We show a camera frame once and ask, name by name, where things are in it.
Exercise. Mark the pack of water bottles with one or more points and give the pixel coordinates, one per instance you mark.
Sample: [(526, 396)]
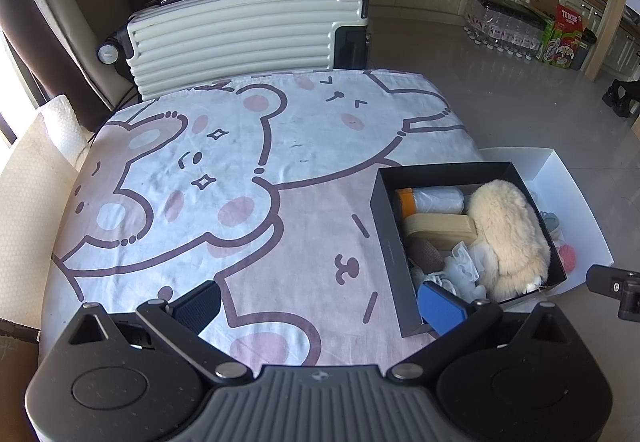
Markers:
[(505, 30)]

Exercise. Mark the cartoon bear printed bedsheet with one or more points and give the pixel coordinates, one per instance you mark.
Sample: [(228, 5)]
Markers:
[(300, 147)]

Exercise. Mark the white mesh cloth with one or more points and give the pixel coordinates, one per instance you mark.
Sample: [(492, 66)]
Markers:
[(462, 267)]

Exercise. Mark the small red item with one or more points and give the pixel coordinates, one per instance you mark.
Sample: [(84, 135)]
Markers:
[(567, 258)]

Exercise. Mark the white paper towel roll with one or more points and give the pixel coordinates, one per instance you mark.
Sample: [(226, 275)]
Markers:
[(62, 122)]

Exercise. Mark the brown tape roll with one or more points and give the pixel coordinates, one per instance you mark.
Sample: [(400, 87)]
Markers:
[(427, 254)]

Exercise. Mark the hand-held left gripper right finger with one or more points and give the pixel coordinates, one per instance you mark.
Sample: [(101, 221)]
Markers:
[(440, 307)]

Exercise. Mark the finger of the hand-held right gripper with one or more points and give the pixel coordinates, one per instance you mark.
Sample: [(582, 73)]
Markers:
[(605, 279)]

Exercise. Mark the white ribbed suitcase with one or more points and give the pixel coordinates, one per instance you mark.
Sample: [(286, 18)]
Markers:
[(230, 37)]

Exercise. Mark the black floor stand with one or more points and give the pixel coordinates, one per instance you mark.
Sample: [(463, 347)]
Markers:
[(622, 97)]

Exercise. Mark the oval wooden box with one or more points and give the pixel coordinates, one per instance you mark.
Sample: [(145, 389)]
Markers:
[(440, 224)]

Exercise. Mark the white yarn ball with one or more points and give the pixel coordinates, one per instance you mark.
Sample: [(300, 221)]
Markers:
[(440, 278)]

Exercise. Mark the cream plush toy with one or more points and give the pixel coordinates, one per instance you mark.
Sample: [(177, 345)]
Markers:
[(510, 232)]

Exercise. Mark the dark brown board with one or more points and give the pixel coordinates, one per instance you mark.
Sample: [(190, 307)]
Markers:
[(15, 372)]

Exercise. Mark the black cardboard box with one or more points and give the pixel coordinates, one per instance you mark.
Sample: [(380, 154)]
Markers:
[(395, 272)]

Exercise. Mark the red and green carton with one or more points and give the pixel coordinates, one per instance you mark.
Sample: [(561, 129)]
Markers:
[(562, 42)]

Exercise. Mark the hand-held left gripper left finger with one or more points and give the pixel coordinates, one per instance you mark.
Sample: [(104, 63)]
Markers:
[(197, 304)]

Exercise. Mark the small black bin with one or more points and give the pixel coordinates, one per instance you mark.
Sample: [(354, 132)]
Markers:
[(586, 50)]

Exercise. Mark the white cardboard box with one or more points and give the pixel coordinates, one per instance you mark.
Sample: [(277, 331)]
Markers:
[(565, 182)]

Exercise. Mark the plastic-wrapped bottle with orange cap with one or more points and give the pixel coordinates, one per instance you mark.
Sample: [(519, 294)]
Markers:
[(435, 201)]

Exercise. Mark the brown curtain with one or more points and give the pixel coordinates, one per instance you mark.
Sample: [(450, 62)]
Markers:
[(45, 22)]

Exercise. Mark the small grey toy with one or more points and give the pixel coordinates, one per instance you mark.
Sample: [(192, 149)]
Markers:
[(550, 222)]

